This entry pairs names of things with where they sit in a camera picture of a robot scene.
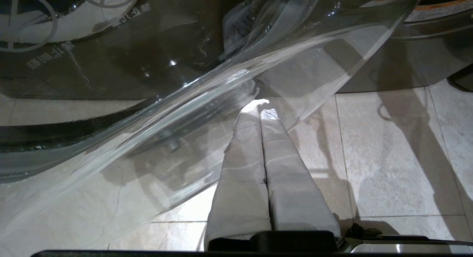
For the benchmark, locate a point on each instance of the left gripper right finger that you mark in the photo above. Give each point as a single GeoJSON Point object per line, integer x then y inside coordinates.
{"type": "Point", "coordinates": [292, 190]}

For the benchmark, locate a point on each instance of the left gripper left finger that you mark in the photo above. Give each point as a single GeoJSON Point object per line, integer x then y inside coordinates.
{"type": "Point", "coordinates": [242, 183]}

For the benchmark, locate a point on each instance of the round glass washer door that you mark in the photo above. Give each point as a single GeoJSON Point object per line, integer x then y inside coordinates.
{"type": "Point", "coordinates": [122, 76]}

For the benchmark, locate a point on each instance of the dark grey washing machine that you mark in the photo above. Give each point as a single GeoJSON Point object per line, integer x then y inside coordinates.
{"type": "Point", "coordinates": [417, 57]}

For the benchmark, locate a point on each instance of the orange and white warning label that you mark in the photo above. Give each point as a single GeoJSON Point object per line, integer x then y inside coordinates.
{"type": "Point", "coordinates": [439, 9]}

